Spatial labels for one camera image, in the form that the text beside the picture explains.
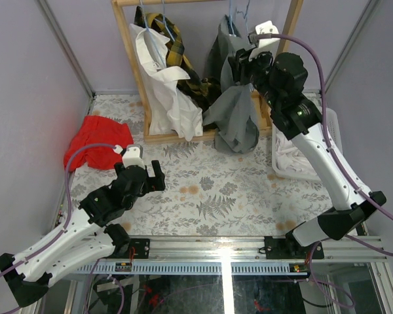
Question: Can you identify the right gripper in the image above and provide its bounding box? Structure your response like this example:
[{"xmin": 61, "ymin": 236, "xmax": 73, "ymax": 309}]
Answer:
[{"xmin": 227, "ymin": 44, "xmax": 281, "ymax": 109}]

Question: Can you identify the blue wire hanger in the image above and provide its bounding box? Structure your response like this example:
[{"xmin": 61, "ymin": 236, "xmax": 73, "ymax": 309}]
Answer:
[{"xmin": 231, "ymin": 0, "xmax": 251, "ymax": 23}]

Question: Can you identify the white shirt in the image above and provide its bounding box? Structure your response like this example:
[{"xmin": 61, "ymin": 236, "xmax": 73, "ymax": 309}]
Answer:
[
  {"xmin": 129, "ymin": 24, "xmax": 203, "ymax": 141},
  {"xmin": 272, "ymin": 129, "xmax": 320, "ymax": 182}
]

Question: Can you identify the white plastic basket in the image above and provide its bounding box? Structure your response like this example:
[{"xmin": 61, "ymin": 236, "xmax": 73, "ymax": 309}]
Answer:
[{"xmin": 271, "ymin": 107, "xmax": 344, "ymax": 183}]

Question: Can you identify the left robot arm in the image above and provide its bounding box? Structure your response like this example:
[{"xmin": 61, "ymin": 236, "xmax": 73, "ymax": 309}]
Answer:
[{"xmin": 0, "ymin": 160, "xmax": 166, "ymax": 308}]

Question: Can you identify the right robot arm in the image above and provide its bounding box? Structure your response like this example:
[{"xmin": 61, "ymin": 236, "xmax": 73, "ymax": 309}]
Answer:
[{"xmin": 229, "ymin": 49, "xmax": 386, "ymax": 258}]

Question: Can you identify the yellow plaid shirt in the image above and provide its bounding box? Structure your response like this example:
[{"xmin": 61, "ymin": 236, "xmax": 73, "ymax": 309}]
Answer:
[{"xmin": 132, "ymin": 6, "xmax": 221, "ymax": 131}]

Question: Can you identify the blue hanger middle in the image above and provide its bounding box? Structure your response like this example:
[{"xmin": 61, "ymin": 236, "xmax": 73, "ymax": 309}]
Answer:
[{"xmin": 153, "ymin": 1, "xmax": 183, "ymax": 45}]

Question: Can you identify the wooden clothes rack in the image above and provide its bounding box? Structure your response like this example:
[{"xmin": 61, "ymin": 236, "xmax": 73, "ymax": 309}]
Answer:
[{"xmin": 111, "ymin": 0, "xmax": 304, "ymax": 144}]

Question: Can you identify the red cloth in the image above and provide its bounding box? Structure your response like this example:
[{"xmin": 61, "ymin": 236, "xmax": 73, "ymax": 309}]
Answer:
[{"xmin": 64, "ymin": 115, "xmax": 134, "ymax": 172}]

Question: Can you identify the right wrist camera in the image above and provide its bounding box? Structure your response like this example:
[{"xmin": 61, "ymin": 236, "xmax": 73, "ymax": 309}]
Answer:
[{"xmin": 248, "ymin": 20, "xmax": 280, "ymax": 61}]

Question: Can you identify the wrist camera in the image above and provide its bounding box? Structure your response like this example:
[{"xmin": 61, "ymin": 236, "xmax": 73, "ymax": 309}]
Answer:
[
  {"xmin": 113, "ymin": 145, "xmax": 145, "ymax": 169},
  {"xmin": 248, "ymin": 20, "xmax": 280, "ymax": 61}
]

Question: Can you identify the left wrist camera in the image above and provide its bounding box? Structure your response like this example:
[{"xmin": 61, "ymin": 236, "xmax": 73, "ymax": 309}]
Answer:
[{"xmin": 113, "ymin": 145, "xmax": 145, "ymax": 169}]

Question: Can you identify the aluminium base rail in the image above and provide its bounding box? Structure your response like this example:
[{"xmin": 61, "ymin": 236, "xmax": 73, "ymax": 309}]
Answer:
[{"xmin": 35, "ymin": 235, "xmax": 389, "ymax": 275}]

